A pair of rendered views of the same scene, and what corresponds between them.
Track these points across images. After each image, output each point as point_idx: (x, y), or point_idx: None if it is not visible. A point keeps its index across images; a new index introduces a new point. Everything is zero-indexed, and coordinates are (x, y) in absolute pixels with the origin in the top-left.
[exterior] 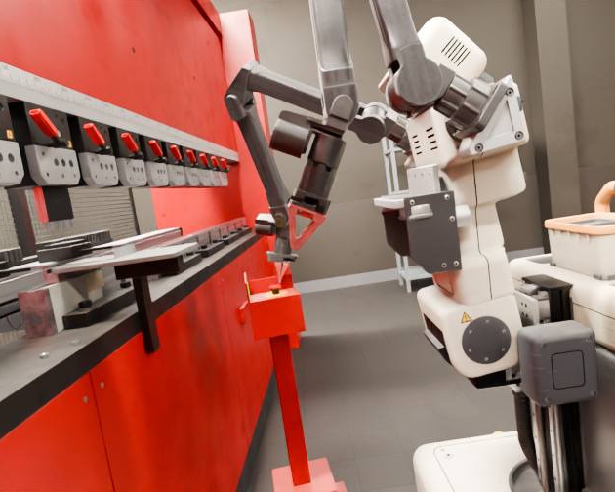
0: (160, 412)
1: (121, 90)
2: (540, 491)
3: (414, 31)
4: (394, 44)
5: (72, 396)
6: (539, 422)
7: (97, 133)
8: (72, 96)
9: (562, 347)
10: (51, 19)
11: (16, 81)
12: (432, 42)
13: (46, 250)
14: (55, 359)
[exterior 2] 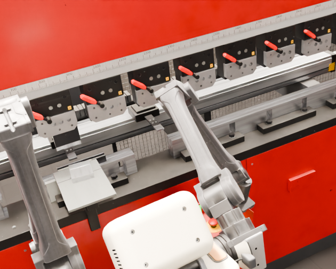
0: (101, 253)
1: (150, 34)
2: None
3: (42, 249)
4: (39, 245)
5: (15, 249)
6: None
7: (87, 101)
8: (78, 73)
9: None
10: (60, 31)
11: (22, 92)
12: (108, 239)
13: (129, 109)
14: (10, 234)
